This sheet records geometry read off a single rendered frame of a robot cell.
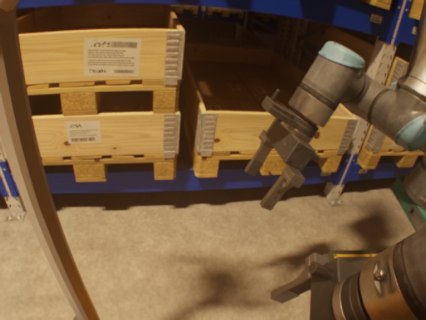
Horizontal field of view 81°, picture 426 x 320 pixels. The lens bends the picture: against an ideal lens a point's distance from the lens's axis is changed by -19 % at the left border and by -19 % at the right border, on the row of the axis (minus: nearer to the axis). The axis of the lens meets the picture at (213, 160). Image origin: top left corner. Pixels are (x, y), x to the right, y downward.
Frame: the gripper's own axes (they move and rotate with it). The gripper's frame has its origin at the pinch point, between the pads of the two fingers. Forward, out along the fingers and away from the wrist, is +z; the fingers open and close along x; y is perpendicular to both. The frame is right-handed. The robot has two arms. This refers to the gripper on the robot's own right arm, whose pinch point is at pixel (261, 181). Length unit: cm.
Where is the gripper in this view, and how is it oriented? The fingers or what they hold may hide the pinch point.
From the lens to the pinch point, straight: 66.7
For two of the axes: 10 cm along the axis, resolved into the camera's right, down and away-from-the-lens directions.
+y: 8.6, 3.6, 3.5
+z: -4.8, 8.0, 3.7
